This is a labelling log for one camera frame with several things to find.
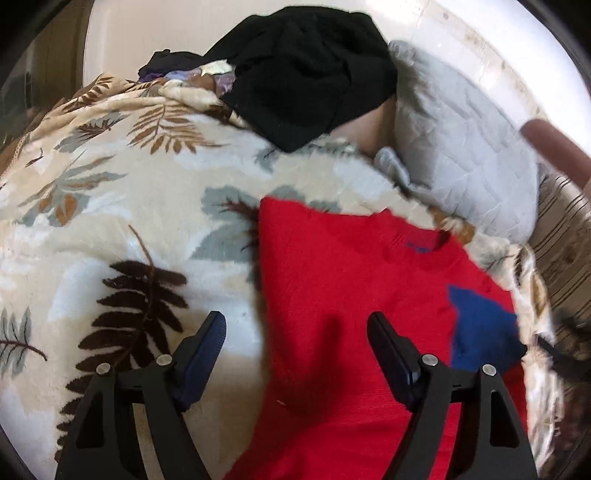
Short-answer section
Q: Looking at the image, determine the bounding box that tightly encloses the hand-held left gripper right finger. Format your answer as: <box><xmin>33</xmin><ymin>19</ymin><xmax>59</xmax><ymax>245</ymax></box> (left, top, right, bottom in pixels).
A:
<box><xmin>366</xmin><ymin>311</ymin><xmax>539</xmax><ymax>480</ymax></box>

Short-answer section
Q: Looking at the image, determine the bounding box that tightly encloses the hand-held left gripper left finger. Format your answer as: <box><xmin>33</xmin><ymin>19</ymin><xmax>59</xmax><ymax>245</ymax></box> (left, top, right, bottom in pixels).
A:
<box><xmin>54</xmin><ymin>311</ymin><xmax>227</xmax><ymax>480</ymax></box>

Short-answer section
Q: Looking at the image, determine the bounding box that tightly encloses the red and blue sweater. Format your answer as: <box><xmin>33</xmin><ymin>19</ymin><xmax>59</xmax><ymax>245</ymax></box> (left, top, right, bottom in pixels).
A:
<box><xmin>222</xmin><ymin>196</ymin><xmax>530</xmax><ymax>480</ymax></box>

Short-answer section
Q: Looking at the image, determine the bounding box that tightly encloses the brown striped bedsheet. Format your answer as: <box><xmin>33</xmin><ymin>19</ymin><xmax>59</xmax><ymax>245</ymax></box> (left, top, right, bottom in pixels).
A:
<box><xmin>526</xmin><ymin>174</ymin><xmax>591</xmax><ymax>418</ymax></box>

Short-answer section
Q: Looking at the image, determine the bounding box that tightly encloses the leaf print fleece blanket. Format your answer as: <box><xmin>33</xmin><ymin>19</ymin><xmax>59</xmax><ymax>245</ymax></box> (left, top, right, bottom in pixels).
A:
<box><xmin>0</xmin><ymin>71</ymin><xmax>570</xmax><ymax>480</ymax></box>

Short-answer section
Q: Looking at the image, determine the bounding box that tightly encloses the blurred brown bar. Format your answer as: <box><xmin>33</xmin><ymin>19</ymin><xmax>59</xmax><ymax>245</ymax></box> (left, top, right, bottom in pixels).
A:
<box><xmin>520</xmin><ymin>119</ymin><xmax>591</xmax><ymax>186</ymax></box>

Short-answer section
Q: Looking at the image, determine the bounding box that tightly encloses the grey quilted pillow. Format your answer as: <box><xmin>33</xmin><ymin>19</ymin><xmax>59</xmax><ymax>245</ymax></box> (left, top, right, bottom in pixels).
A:
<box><xmin>373</xmin><ymin>40</ymin><xmax>544</xmax><ymax>246</ymax></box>

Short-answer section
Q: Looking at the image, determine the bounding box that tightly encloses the purple patterned cloth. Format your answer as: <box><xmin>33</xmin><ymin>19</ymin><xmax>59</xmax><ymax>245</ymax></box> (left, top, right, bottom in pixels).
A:
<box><xmin>137</xmin><ymin>50</ymin><xmax>237</xmax><ymax>95</ymax></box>

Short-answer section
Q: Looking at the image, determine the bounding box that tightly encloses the black garment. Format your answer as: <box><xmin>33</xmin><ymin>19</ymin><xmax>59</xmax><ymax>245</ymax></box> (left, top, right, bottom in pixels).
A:
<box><xmin>203</xmin><ymin>6</ymin><xmax>399</xmax><ymax>153</ymax></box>

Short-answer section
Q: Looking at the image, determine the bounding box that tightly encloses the wooden door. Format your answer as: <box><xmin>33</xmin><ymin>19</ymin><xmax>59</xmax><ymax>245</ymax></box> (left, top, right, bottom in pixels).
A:
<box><xmin>18</xmin><ymin>0</ymin><xmax>90</xmax><ymax>118</ymax></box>

